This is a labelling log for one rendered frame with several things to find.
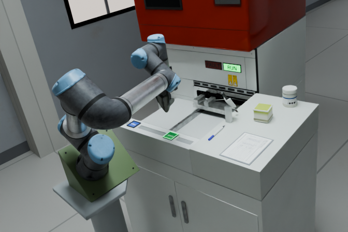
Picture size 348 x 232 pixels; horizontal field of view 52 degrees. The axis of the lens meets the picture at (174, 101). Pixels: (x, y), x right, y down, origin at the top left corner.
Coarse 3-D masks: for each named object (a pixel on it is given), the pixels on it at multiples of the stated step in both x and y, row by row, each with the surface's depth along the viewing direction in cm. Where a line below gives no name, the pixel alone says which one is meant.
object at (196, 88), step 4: (196, 88) 227; (200, 88) 225; (204, 88) 223; (208, 88) 221; (212, 88) 220; (196, 92) 229; (212, 92) 220; (216, 92) 218; (220, 92) 216; (224, 92) 214; (228, 92) 212; (232, 92) 211; (196, 96) 230; (232, 96) 211; (236, 96) 209; (240, 96) 207; (244, 96) 205; (248, 96) 203; (216, 100) 221; (220, 100) 219; (224, 100) 218; (236, 104) 212; (240, 104) 211
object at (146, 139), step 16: (128, 128) 186; (144, 128) 184; (160, 128) 181; (128, 144) 191; (144, 144) 181; (160, 144) 173; (176, 144) 165; (192, 144) 163; (160, 160) 178; (176, 160) 170
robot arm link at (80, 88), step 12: (72, 72) 113; (60, 84) 111; (72, 84) 111; (84, 84) 112; (60, 96) 113; (72, 96) 111; (84, 96) 111; (96, 96) 112; (72, 108) 112; (84, 108) 110; (60, 120) 150; (72, 120) 130; (60, 132) 151; (72, 132) 144; (84, 132) 146; (72, 144) 151
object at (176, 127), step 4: (192, 112) 215; (196, 112) 215; (200, 112) 218; (188, 116) 211; (192, 116) 212; (196, 116) 216; (184, 120) 208; (188, 120) 210; (176, 124) 205; (180, 124) 205; (184, 124) 208; (172, 128) 201; (176, 128) 203; (180, 128) 206
